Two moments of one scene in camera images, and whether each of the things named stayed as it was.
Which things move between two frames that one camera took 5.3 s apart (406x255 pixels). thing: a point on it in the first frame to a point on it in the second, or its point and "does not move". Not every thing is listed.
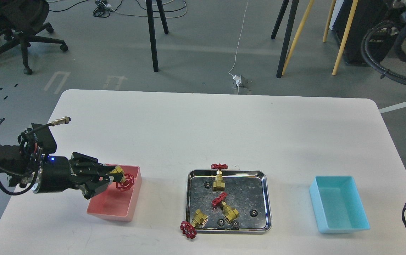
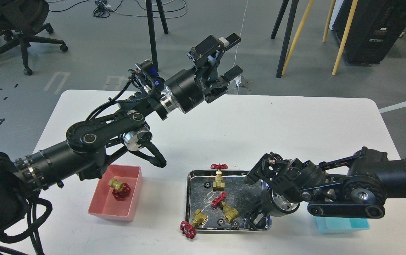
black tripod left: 152,43 does not move
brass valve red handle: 127,179 to 121,191
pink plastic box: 112,203 does not move
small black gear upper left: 207,185 does not move
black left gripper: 56,173 to 187,90
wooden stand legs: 354,6 does not move
